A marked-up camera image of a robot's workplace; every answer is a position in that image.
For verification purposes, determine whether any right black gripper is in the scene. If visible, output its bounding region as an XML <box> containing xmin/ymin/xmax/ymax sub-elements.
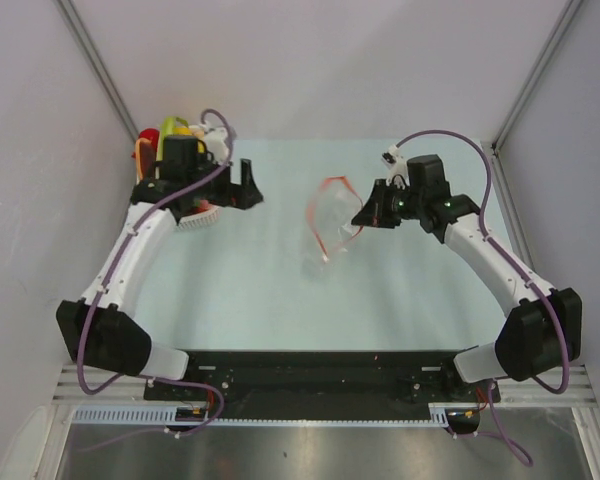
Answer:
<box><xmin>353</xmin><ymin>179</ymin><xmax>425</xmax><ymax>229</ymax></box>

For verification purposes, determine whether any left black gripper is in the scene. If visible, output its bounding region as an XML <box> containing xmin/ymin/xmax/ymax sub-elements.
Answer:
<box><xmin>187</xmin><ymin>153</ymin><xmax>262</xmax><ymax>211</ymax></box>

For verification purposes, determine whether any clear orange zip bag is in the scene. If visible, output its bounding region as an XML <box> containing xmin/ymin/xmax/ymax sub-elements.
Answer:
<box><xmin>305</xmin><ymin>176</ymin><xmax>363</xmax><ymax>265</ymax></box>

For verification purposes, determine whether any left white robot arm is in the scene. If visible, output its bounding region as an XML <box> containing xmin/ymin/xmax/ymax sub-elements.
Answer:
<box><xmin>56</xmin><ymin>135</ymin><xmax>264</xmax><ymax>400</ymax></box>

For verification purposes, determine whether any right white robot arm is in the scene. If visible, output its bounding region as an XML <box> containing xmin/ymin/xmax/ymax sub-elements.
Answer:
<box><xmin>352</xmin><ymin>155</ymin><xmax>582</xmax><ymax>401</ymax></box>

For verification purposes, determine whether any white plastic basket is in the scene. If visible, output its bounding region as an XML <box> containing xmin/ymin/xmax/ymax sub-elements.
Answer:
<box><xmin>135</xmin><ymin>124</ymin><xmax>226</xmax><ymax>234</ymax></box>

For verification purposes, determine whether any green white leek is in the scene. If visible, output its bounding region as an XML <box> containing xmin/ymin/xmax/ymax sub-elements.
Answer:
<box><xmin>158</xmin><ymin>116</ymin><xmax>189</xmax><ymax>146</ymax></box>

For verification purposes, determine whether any red bell pepper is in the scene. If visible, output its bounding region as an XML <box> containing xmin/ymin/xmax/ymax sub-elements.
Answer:
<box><xmin>138</xmin><ymin>127</ymin><xmax>160</xmax><ymax>149</ymax></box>

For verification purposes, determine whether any orange sliced papaya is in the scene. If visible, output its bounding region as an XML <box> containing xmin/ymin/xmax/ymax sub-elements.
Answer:
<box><xmin>134</xmin><ymin>138</ymin><xmax>156</xmax><ymax>182</ymax></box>

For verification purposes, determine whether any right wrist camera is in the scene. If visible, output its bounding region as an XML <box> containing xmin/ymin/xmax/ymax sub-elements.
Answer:
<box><xmin>382</xmin><ymin>145</ymin><xmax>408</xmax><ymax>190</ymax></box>

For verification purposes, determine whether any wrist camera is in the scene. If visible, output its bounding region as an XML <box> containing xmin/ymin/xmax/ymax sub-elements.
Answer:
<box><xmin>382</xmin><ymin>145</ymin><xmax>408</xmax><ymax>190</ymax></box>
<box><xmin>189</xmin><ymin>123</ymin><xmax>232</xmax><ymax>164</ymax></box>

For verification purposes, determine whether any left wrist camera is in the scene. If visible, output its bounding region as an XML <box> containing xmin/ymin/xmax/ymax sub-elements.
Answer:
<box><xmin>189</xmin><ymin>123</ymin><xmax>232</xmax><ymax>164</ymax></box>

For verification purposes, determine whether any right aluminium post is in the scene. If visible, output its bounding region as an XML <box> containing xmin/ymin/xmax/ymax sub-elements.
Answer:
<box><xmin>492</xmin><ymin>0</ymin><xmax>586</xmax><ymax>149</ymax></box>

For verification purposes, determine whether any aluminium post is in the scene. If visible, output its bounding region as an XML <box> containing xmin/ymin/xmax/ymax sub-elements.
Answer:
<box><xmin>492</xmin><ymin>0</ymin><xmax>586</xmax><ymax>149</ymax></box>
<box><xmin>52</xmin><ymin>0</ymin><xmax>139</xmax><ymax>141</ymax></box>

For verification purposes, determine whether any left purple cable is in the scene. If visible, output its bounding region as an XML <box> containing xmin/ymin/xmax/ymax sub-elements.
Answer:
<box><xmin>75</xmin><ymin>108</ymin><xmax>237</xmax><ymax>451</ymax></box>

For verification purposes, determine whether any purple cable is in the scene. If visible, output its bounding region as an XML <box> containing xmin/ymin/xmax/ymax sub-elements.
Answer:
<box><xmin>392</xmin><ymin>129</ymin><xmax>571</xmax><ymax>467</ymax></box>
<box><xmin>75</xmin><ymin>108</ymin><xmax>237</xmax><ymax>451</ymax></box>

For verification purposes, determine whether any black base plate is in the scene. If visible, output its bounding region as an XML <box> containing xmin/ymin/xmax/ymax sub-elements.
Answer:
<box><xmin>144</xmin><ymin>350</ymin><xmax>498</xmax><ymax>419</ymax></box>

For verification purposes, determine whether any left aluminium post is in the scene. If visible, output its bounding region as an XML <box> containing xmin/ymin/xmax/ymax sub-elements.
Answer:
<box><xmin>52</xmin><ymin>0</ymin><xmax>139</xmax><ymax>141</ymax></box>

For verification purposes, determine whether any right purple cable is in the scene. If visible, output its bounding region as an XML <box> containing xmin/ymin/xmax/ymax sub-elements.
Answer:
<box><xmin>392</xmin><ymin>129</ymin><xmax>571</xmax><ymax>467</ymax></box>

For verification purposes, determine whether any aluminium front rail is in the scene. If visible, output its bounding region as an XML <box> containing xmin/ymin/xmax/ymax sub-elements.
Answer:
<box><xmin>52</xmin><ymin>363</ymin><xmax>600</xmax><ymax>406</ymax></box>

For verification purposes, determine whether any white cable duct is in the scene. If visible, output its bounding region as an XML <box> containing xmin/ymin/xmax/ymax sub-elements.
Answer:
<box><xmin>72</xmin><ymin>405</ymin><xmax>449</xmax><ymax>428</ymax></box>

